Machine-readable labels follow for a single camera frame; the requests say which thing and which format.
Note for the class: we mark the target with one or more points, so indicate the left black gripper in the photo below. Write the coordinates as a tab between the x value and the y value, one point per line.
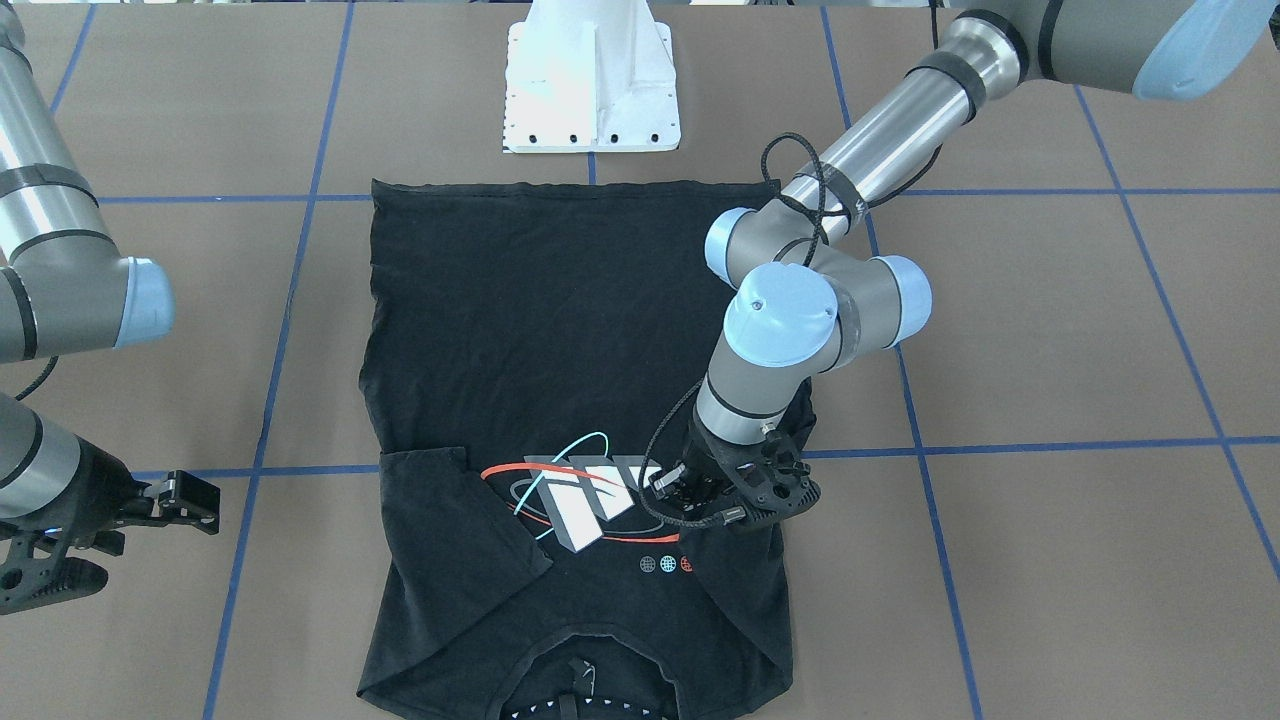
703	458

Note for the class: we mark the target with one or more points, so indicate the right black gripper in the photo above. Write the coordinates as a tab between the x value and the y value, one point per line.
100	484

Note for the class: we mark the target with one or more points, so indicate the black graphic t-shirt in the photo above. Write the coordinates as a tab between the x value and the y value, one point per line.
527	339

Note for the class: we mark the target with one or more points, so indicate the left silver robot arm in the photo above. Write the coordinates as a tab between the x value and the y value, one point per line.
1151	283

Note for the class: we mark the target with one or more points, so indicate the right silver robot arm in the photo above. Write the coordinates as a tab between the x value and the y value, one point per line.
66	289

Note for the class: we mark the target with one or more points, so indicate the brown paper table cover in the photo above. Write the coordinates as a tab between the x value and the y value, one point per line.
236	145

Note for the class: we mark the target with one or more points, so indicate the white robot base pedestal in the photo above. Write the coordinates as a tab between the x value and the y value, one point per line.
590	76

